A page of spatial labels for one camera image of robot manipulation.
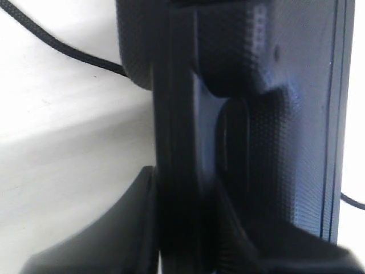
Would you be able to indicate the black plastic carry case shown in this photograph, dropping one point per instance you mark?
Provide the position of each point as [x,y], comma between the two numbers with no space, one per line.
[248,96]

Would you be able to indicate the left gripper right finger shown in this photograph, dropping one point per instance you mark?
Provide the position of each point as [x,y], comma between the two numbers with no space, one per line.
[274,246]

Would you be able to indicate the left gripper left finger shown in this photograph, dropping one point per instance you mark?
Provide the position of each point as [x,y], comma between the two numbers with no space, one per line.
[123,240]

